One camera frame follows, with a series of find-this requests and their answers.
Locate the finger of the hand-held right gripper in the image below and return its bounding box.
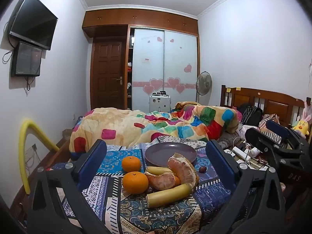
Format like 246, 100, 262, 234
245, 127, 303, 167
266, 119, 305, 144

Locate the yellow foam tube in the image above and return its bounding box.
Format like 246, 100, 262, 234
19, 120, 60, 195

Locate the patterned patchwork bedsheet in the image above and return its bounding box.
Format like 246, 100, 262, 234
46, 136, 246, 234

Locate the wardrobe with heart stickers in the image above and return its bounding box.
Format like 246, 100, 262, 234
82, 8, 201, 112

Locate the short banana piece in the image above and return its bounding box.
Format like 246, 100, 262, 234
146, 166, 173, 176

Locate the large peeled pomelo piece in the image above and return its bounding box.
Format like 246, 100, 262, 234
167, 153, 200, 191

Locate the yellow plush toy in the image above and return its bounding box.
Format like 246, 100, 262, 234
292, 118, 310, 138

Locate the long banana piece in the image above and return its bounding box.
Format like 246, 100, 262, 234
146, 183, 193, 209

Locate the orange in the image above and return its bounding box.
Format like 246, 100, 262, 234
121, 156, 142, 173
122, 172, 149, 195

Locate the purple plate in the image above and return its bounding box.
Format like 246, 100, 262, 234
145, 143, 197, 167

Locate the wooden bed footboard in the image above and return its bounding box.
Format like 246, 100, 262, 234
32, 139, 72, 177

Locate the standing fan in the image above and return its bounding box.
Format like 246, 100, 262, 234
196, 71, 213, 103

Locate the white power strip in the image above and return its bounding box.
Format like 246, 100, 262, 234
232, 146, 251, 163

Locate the colourful checked blanket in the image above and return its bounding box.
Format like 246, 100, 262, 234
69, 102, 239, 153

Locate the black backpack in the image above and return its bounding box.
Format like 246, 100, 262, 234
240, 105, 263, 127

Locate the small peeled pomelo segment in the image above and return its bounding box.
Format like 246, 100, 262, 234
144, 172, 176, 191

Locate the black wall television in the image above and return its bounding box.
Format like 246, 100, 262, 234
9, 0, 58, 51

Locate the small black wall monitor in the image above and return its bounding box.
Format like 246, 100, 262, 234
10, 41, 42, 77

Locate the pink bunny plush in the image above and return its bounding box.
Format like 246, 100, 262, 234
303, 102, 312, 125

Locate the wooden bed headboard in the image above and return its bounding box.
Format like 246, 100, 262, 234
220, 85, 307, 128

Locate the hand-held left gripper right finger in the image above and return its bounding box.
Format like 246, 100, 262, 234
206, 139, 286, 234

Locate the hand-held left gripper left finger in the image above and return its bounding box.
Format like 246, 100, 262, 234
26, 139, 115, 234

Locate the brown wooden door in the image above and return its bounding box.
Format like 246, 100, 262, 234
91, 37, 127, 111

